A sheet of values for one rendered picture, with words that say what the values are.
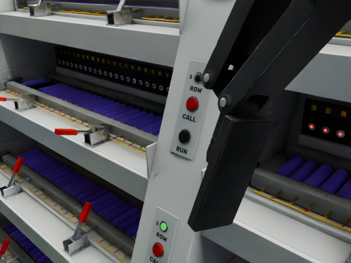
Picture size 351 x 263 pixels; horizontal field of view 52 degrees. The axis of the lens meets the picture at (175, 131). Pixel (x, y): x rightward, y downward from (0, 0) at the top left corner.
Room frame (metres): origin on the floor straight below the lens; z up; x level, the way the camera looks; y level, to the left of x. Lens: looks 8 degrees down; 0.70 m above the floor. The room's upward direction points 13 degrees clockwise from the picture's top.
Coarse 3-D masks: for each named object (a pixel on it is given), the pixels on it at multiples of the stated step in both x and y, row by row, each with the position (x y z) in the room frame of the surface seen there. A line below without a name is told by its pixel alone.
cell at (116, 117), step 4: (136, 108) 0.71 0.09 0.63; (124, 112) 0.69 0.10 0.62; (128, 112) 0.69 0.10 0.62; (132, 112) 0.69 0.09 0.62; (136, 112) 0.70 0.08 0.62; (112, 116) 0.67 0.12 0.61; (116, 116) 0.67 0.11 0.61; (120, 116) 0.67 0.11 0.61; (124, 116) 0.68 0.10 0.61; (116, 120) 0.66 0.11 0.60
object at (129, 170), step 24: (0, 72) 0.90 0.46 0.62; (24, 72) 0.94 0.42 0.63; (48, 72) 1.00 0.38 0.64; (72, 72) 0.93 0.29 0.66; (0, 96) 0.86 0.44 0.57; (144, 96) 0.75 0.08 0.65; (0, 120) 0.83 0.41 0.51; (24, 120) 0.73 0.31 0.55; (48, 120) 0.71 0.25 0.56; (48, 144) 0.68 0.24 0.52; (72, 144) 0.61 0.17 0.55; (120, 144) 0.59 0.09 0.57; (96, 168) 0.58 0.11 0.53; (120, 168) 0.53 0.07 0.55; (144, 168) 0.52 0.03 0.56; (144, 192) 0.50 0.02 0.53
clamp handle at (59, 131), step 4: (56, 128) 0.55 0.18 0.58; (60, 128) 0.55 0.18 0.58; (92, 128) 0.59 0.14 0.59; (56, 132) 0.54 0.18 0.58; (60, 132) 0.54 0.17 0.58; (64, 132) 0.55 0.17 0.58; (68, 132) 0.55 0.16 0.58; (72, 132) 0.56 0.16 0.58; (76, 132) 0.56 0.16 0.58; (80, 132) 0.57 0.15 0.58; (84, 132) 0.58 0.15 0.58; (88, 132) 0.58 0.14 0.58; (92, 132) 0.59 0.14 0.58
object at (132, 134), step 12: (12, 84) 0.87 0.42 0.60; (48, 96) 0.78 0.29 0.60; (60, 108) 0.73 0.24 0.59; (72, 108) 0.70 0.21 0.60; (84, 120) 0.68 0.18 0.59; (96, 120) 0.65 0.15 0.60; (108, 120) 0.64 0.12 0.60; (120, 132) 0.60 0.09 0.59; (132, 132) 0.58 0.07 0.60; (144, 132) 0.58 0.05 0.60; (132, 144) 0.57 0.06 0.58; (144, 144) 0.57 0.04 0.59
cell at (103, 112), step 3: (120, 105) 0.72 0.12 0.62; (123, 105) 0.73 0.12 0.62; (111, 108) 0.71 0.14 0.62; (114, 108) 0.71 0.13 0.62; (117, 108) 0.71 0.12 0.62; (120, 108) 0.72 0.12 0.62; (102, 111) 0.69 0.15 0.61; (105, 111) 0.69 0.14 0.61; (108, 111) 0.70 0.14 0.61; (111, 111) 0.70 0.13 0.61; (102, 114) 0.69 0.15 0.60
